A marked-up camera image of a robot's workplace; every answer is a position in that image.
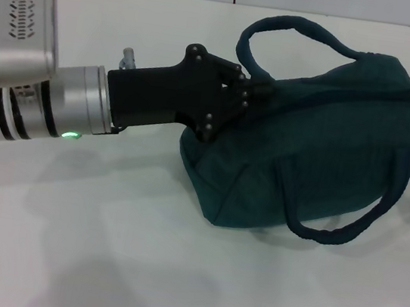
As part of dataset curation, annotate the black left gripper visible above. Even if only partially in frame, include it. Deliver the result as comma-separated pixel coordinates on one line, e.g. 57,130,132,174
99,31,280,151

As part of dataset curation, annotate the dark teal insulated bag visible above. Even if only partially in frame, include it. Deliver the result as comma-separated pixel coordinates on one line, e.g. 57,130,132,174
166,2,410,257

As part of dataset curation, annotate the left wrist cable with plug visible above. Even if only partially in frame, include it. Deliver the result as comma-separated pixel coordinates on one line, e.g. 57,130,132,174
116,45,141,72

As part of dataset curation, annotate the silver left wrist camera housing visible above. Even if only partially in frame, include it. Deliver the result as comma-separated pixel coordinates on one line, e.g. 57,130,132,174
0,0,68,98

